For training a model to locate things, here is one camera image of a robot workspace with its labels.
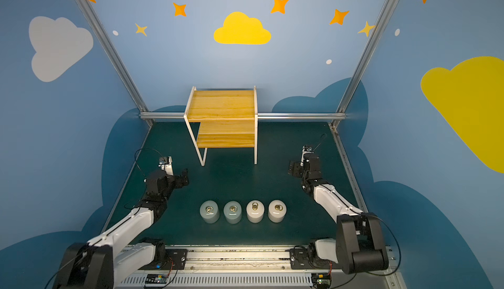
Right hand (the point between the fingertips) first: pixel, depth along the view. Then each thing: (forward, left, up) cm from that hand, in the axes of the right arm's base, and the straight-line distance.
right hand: (303, 160), depth 92 cm
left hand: (-9, +59, +2) cm, 59 cm away
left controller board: (-49, +57, -12) cm, 76 cm away
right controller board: (-45, -5, -14) cm, 47 cm away
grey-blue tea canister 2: (-26, +31, -2) cm, 40 cm away
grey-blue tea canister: (-26, +40, -2) cm, 48 cm away
